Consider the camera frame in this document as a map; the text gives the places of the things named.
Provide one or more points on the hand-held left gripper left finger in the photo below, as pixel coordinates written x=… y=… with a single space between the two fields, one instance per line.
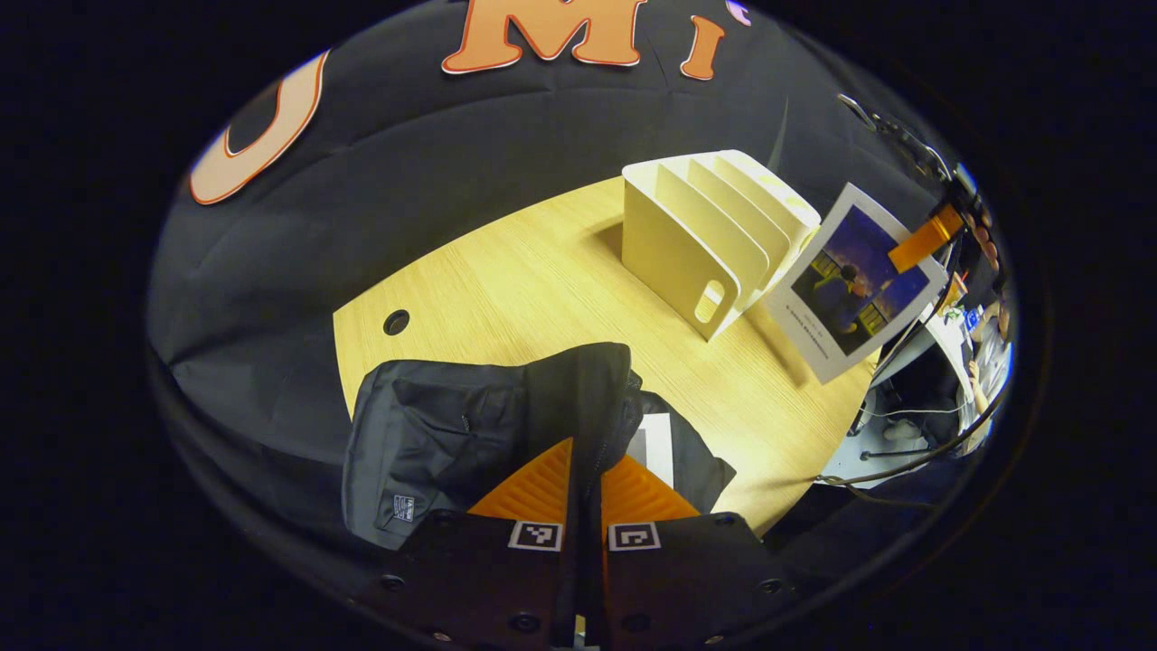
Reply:
x=488 y=579

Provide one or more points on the black schoolbag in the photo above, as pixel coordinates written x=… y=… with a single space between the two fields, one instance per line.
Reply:
x=434 y=434

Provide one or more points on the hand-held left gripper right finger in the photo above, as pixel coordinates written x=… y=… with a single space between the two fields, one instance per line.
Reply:
x=687 y=579

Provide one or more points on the thin metal stand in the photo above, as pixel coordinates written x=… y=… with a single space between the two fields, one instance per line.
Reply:
x=895 y=136

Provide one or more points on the portrait cover book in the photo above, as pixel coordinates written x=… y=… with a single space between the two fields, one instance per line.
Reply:
x=655 y=448

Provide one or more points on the blue cover book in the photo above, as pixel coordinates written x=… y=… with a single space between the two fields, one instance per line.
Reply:
x=850 y=289

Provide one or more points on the white bookshelf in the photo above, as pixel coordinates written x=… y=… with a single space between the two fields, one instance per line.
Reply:
x=669 y=244

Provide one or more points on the black backdrop cloth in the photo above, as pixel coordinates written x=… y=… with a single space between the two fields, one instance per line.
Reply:
x=452 y=163

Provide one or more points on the cluttered white desk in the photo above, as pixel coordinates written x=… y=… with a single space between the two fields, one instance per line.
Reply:
x=913 y=389

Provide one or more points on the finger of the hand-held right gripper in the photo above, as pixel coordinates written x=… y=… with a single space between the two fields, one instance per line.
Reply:
x=922 y=240

